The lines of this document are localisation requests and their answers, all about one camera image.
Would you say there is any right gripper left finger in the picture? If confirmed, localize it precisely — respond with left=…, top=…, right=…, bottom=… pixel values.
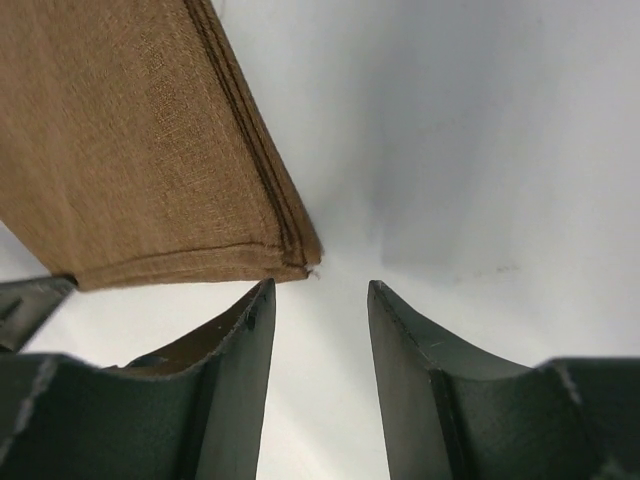
left=1, top=280, right=276, bottom=479

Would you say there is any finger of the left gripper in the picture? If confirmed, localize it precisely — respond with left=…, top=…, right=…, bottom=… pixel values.
left=1, top=277, right=77, bottom=353

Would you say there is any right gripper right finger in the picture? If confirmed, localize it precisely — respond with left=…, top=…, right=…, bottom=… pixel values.
left=367, top=280, right=639, bottom=479

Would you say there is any brown cloth napkin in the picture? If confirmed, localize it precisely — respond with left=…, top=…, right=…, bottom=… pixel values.
left=1, top=1, right=322, bottom=291

